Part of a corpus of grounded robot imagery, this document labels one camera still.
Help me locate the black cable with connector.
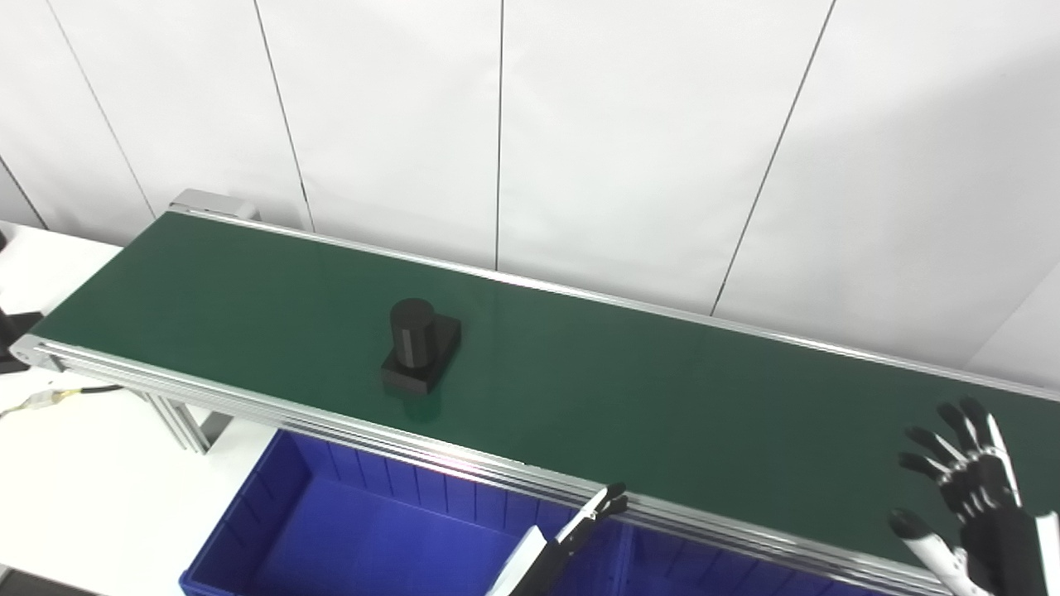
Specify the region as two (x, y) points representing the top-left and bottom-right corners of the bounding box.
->
(0, 383), (127, 420)

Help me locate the aluminium conveyor leg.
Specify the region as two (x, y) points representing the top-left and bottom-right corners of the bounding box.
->
(137, 389), (234, 455)

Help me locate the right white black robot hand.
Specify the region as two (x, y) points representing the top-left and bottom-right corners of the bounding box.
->
(888, 397), (1060, 596)

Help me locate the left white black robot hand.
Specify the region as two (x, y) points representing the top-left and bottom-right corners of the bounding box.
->
(484, 483), (629, 596)

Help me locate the black box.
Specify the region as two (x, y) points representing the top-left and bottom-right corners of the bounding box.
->
(0, 310), (44, 375)

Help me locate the green conveyor belt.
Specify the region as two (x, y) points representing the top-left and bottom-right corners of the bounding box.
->
(8, 189), (1060, 596)
(29, 211), (1060, 594)

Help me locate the black cylinder block part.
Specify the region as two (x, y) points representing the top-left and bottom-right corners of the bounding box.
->
(380, 299), (462, 397)

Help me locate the blue plastic bin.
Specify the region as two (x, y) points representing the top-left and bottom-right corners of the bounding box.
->
(180, 429), (630, 596)
(621, 525), (912, 596)

